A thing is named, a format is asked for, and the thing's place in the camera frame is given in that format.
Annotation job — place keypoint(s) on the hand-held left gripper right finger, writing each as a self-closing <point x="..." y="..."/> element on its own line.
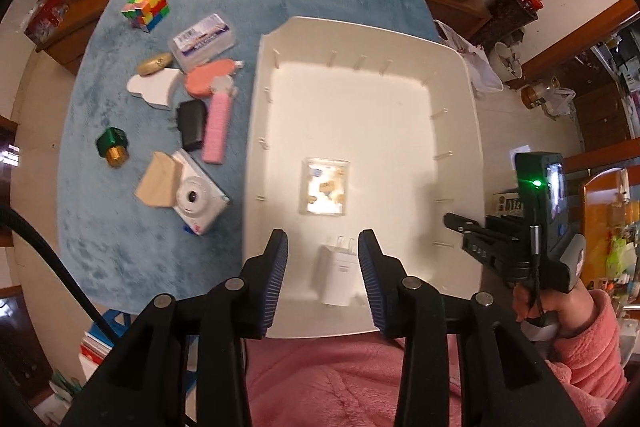
<point x="371" y="282"/>

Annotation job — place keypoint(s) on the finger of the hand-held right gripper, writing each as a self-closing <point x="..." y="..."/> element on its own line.
<point x="475" y="249"/>
<point x="457" y="221"/>

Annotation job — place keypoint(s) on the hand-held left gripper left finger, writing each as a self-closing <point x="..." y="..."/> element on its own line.
<point x="275" y="277"/>

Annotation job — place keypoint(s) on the white charger plug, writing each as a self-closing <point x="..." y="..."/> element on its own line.
<point x="337" y="277"/>

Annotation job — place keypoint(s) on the white toy camera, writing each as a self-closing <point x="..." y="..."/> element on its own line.
<point x="195" y="197"/>

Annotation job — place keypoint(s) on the white plastic tray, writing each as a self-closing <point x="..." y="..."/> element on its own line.
<point x="350" y="117"/>

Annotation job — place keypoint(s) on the long pink comb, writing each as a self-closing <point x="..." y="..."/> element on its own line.
<point x="217" y="132"/>

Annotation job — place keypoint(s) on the black power adapter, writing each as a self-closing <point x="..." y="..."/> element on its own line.
<point x="192" y="124"/>

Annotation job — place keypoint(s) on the pink heart-shaped case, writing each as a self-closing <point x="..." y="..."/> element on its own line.
<point x="205" y="79"/>

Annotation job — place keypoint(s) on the green bottle with gold cap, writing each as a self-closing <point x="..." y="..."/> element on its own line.
<point x="111" y="142"/>

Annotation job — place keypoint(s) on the white cloud-shaped block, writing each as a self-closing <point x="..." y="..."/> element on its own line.
<point x="152" y="89"/>

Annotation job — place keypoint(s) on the beige oval stone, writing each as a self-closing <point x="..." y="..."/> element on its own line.
<point x="155" y="64"/>

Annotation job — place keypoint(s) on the person's right forearm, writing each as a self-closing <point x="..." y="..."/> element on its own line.
<point x="590" y="352"/>

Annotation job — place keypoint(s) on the person's right hand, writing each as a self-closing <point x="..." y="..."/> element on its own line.
<point x="525" y="302"/>

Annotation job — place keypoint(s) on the printed cardboard box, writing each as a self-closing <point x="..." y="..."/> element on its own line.
<point x="505" y="202"/>

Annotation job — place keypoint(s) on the glossy wooden table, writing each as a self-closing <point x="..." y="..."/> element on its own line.
<point x="600" y="217"/>

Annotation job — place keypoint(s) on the clear plastic card box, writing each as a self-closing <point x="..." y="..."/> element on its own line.
<point x="325" y="187"/>

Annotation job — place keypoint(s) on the pink fleece robe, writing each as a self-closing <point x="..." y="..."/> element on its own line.
<point x="320" y="382"/>

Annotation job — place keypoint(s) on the blue fleece blanket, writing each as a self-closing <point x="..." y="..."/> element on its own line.
<point x="150" y="257"/>

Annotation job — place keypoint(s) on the amber oil bottle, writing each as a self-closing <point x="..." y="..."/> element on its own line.
<point x="534" y="96"/>

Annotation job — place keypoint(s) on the wooden cupboard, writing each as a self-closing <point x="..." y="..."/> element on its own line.
<point x="600" y="117"/>

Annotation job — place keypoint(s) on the wooden block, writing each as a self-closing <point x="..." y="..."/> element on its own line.
<point x="155" y="184"/>

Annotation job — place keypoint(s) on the small clear plastic bag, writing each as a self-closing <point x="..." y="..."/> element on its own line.
<point x="560" y="102"/>

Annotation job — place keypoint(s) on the white plastic bag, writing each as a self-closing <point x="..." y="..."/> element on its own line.
<point x="480" y="67"/>

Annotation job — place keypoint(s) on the white bucket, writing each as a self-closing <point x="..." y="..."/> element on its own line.
<point x="505" y="62"/>

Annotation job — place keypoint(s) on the stack of books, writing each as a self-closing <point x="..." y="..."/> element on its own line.
<point x="100" y="342"/>

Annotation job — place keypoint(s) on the dark container with red lid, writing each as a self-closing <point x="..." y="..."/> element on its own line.
<point x="505" y="14"/>

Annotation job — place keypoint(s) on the white tissue pack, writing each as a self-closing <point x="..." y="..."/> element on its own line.
<point x="202" y="41"/>

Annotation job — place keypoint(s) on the colourful puzzle cube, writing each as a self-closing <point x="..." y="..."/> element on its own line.
<point x="145" y="9"/>

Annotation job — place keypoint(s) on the low wooden cabinet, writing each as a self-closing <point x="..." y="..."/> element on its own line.
<point x="80" y="27"/>

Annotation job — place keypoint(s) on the red packet box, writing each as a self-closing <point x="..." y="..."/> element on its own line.
<point x="45" y="19"/>

